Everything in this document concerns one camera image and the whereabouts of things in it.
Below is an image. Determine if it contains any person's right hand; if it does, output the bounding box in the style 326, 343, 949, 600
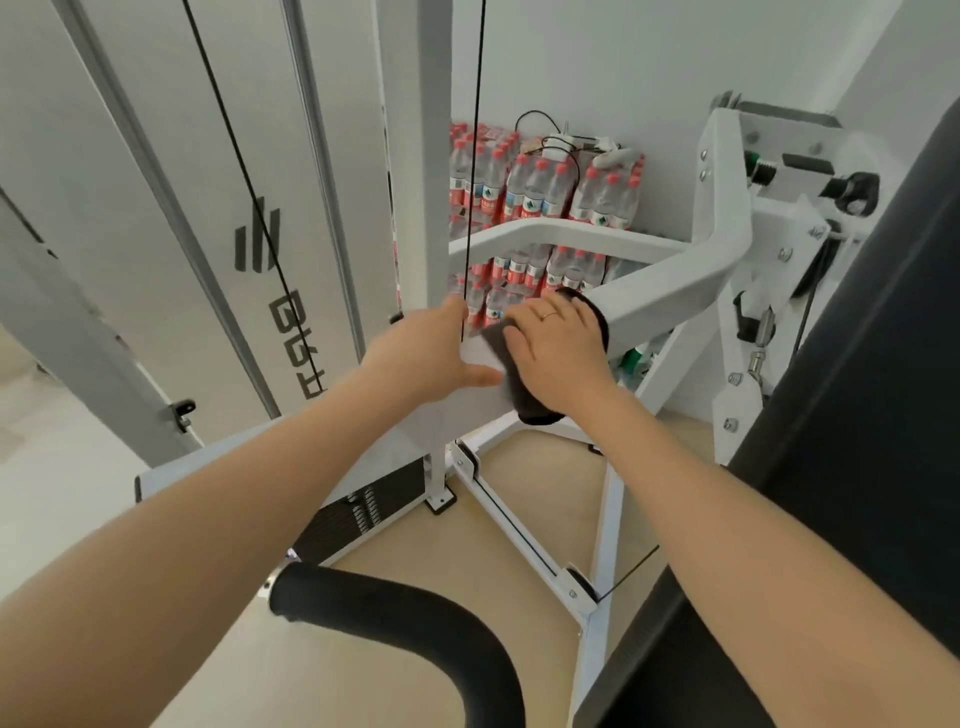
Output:
500, 288, 639, 414

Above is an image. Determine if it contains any person's left hand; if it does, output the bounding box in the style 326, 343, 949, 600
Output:
359, 293, 504, 410

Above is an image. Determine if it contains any dark grey cleaning cloth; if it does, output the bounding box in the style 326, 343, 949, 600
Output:
479, 288, 610, 427

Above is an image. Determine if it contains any white gym machine frame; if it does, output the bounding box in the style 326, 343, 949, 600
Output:
0, 0, 960, 728

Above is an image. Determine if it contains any person's left forearm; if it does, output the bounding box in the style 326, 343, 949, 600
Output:
0, 371, 421, 728

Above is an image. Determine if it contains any stack of water bottle packs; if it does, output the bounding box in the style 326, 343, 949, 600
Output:
448, 121, 661, 384

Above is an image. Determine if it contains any black weight stack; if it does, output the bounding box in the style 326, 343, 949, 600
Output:
288, 457, 433, 568

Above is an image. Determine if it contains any chrome guide rod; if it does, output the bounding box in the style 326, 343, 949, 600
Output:
278, 0, 369, 373
50, 0, 285, 421

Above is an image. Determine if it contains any metal coil spring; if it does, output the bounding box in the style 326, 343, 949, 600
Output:
746, 305, 775, 391

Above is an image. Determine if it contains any black bearing housing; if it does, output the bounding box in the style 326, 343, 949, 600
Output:
821, 170, 880, 219

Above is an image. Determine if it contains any black foam grip handle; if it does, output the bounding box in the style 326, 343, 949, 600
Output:
258, 562, 526, 728

